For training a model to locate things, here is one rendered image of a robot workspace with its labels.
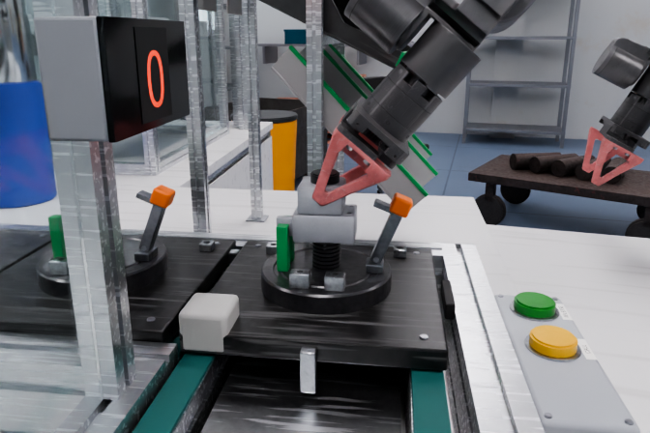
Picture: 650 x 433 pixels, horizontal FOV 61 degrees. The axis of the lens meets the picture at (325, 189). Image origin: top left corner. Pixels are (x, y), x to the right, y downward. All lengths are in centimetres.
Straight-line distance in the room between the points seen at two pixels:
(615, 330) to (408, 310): 35
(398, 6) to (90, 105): 29
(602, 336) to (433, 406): 38
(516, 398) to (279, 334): 20
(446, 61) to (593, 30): 693
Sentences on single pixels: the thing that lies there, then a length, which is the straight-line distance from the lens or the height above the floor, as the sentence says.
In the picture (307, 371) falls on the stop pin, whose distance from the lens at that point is 51.
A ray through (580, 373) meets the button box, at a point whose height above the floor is 96.
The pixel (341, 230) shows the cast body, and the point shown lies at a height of 104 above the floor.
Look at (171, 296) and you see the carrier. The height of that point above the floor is 97.
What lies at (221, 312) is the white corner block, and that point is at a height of 99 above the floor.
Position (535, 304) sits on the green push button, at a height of 97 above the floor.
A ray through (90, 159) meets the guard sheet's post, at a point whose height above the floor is 115.
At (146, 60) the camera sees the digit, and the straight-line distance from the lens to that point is 38.
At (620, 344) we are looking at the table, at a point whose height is 86.
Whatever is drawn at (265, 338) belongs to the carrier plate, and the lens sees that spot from 51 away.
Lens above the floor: 123
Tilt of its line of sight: 16 degrees down
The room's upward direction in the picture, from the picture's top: straight up
